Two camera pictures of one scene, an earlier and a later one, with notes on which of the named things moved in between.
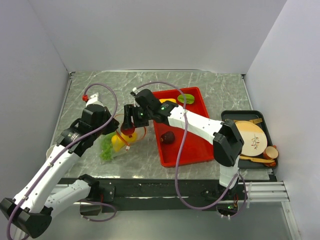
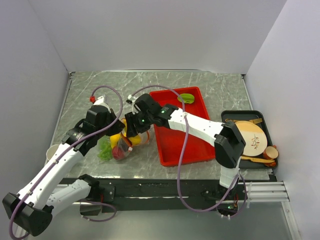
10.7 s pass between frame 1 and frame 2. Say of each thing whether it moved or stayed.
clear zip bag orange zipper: moved
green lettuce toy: stayed
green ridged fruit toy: stayed
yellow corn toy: moved
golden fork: stayed
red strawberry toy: moved
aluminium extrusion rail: stayed
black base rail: stayed
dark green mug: stayed
